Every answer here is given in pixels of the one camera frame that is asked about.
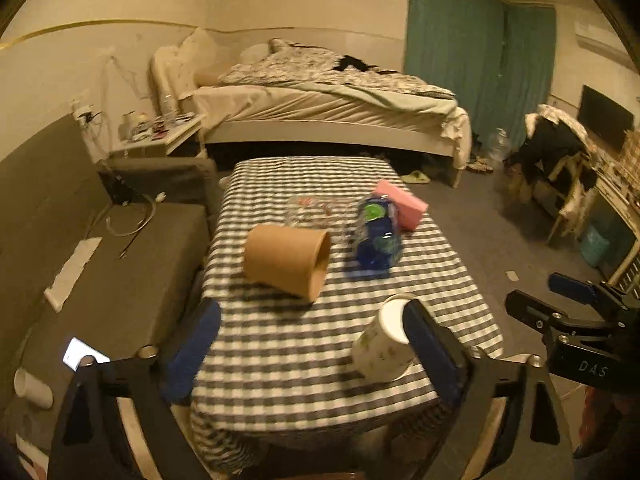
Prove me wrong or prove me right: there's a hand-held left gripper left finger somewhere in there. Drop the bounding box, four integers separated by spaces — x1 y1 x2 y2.
47 299 223 480

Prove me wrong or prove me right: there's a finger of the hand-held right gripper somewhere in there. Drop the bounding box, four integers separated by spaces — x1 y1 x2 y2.
548 272 608 311
505 290 571 343

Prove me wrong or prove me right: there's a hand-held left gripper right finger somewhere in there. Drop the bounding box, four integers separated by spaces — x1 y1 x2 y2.
402 299 576 480

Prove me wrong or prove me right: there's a white printed paper cup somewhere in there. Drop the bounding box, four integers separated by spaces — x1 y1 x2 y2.
351 294 418 383

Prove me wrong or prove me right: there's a person's right forearm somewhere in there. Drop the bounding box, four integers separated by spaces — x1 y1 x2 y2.
574 385 640 480

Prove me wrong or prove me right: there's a brown paper cup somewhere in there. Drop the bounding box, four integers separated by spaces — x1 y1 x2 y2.
243 224 332 303

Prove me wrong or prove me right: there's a plain white cup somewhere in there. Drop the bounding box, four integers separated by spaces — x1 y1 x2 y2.
13 367 54 409

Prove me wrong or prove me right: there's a teal basket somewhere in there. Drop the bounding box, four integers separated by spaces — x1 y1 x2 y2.
580 222 612 267

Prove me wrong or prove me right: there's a wooden chair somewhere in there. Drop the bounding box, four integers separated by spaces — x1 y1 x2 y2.
504 104 602 247

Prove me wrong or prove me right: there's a white shelf unit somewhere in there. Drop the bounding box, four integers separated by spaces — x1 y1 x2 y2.
590 130 640 292

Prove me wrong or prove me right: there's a lit smartphone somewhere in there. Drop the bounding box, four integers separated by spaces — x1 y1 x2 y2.
63 337 111 372

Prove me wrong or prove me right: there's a grey checkered tablecloth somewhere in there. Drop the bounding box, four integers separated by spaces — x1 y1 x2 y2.
189 156 504 472

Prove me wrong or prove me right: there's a grey sofa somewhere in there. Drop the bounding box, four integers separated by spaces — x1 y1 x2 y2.
0 112 219 463

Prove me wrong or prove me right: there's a blue plastic packet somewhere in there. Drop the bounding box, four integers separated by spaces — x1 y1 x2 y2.
348 192 404 277

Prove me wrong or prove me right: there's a dark jacket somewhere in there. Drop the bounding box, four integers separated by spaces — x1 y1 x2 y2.
504 119 598 188

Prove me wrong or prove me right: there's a white paper strip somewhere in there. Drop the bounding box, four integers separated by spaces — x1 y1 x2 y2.
43 237 104 311

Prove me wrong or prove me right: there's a pink box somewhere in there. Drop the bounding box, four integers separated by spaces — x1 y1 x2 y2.
374 179 430 233

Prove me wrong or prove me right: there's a black television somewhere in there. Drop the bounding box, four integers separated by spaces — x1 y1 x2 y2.
578 85 637 152

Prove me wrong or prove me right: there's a clear plastic bag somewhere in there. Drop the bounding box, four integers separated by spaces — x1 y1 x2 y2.
286 195 358 233

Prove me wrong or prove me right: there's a white nightstand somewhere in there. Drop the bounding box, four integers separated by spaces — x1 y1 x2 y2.
109 111 209 162

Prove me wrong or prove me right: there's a white air conditioner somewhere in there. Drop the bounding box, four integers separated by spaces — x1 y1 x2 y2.
574 21 635 65

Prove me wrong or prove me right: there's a teal curtain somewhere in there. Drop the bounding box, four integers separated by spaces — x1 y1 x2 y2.
403 0 558 162

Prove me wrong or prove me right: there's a bed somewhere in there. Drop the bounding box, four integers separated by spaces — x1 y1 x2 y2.
150 27 474 189

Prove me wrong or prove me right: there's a black garment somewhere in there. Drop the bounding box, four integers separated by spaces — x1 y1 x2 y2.
335 55 382 74

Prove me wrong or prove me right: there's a white pillow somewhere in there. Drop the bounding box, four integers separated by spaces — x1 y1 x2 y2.
176 27 222 83

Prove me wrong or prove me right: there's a floral blanket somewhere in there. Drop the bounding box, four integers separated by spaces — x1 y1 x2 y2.
218 39 457 102

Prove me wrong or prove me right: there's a white cable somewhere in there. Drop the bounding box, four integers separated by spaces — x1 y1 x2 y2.
104 192 167 260

